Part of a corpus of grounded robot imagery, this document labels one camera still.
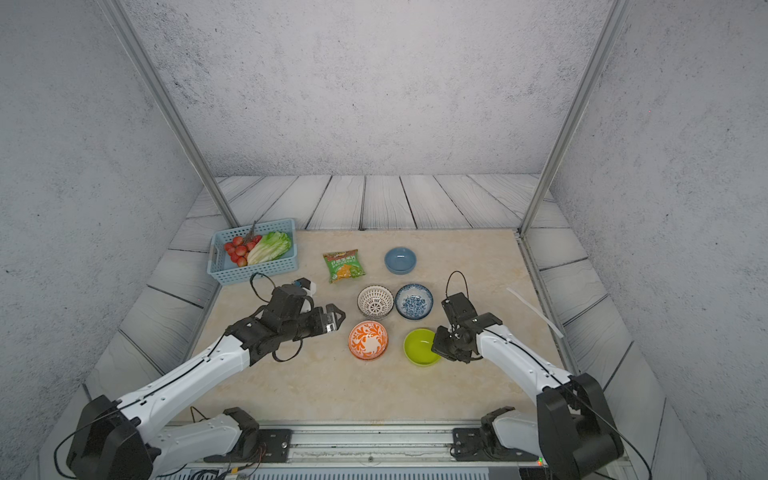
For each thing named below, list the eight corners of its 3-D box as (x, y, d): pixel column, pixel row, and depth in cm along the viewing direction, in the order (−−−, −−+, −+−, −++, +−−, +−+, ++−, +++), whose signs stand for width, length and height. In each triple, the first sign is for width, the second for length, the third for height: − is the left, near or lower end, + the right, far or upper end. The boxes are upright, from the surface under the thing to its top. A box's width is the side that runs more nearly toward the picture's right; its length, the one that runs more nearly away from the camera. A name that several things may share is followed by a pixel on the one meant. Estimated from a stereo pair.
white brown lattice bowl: (367, 324, 96) (366, 314, 92) (356, 303, 102) (354, 293, 97) (395, 310, 100) (395, 300, 95) (383, 290, 105) (382, 280, 100)
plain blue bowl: (380, 263, 113) (380, 257, 110) (400, 248, 118) (400, 243, 115) (400, 279, 108) (400, 273, 106) (420, 263, 113) (420, 257, 110)
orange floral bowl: (346, 355, 90) (343, 346, 85) (357, 325, 96) (355, 316, 92) (382, 363, 88) (381, 356, 84) (391, 333, 94) (390, 324, 90)
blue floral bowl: (405, 327, 95) (406, 317, 91) (390, 304, 101) (390, 293, 96) (435, 312, 99) (437, 301, 94) (418, 290, 105) (419, 279, 100)
